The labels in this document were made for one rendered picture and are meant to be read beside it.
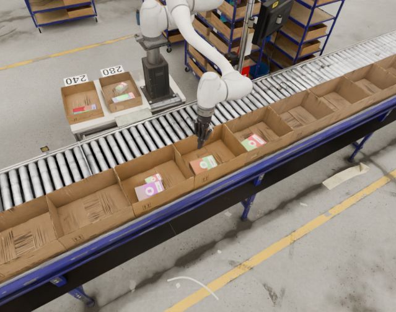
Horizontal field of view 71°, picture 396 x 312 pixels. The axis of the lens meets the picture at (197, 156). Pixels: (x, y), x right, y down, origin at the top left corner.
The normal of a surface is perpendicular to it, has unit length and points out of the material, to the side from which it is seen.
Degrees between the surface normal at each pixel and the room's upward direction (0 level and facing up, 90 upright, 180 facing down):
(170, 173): 1
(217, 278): 0
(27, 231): 0
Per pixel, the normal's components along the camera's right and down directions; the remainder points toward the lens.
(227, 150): 0.04, -0.62
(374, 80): -0.87, 0.37
